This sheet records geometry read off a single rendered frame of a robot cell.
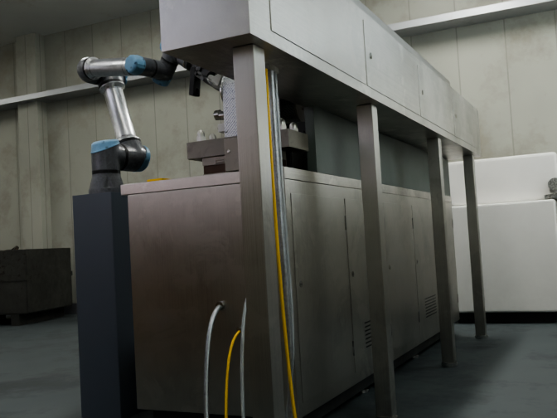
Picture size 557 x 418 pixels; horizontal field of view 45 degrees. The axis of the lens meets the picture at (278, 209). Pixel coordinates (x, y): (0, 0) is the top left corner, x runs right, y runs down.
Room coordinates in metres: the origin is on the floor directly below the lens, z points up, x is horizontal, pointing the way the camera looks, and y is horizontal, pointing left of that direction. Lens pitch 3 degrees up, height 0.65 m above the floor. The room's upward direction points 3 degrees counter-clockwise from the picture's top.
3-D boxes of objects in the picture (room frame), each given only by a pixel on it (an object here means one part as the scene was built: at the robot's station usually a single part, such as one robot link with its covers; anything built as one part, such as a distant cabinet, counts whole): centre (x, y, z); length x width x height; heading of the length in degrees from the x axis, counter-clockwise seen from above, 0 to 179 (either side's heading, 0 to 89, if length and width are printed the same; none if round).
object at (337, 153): (3.40, -0.62, 1.02); 2.24 x 0.04 x 0.24; 154
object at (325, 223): (3.41, -0.30, 0.43); 2.52 x 0.64 x 0.86; 154
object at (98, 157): (2.81, 0.71, 1.07); 0.13 x 0.12 x 0.14; 141
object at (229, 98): (2.48, 0.08, 1.14); 0.23 x 0.01 x 0.18; 64
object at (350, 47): (2.97, -0.52, 1.29); 3.10 x 0.28 x 0.30; 154
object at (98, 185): (2.81, 0.71, 0.95); 0.15 x 0.15 x 0.10
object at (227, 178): (3.41, -0.28, 0.88); 2.52 x 0.66 x 0.04; 154
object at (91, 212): (2.81, 0.71, 0.45); 0.20 x 0.20 x 0.90; 65
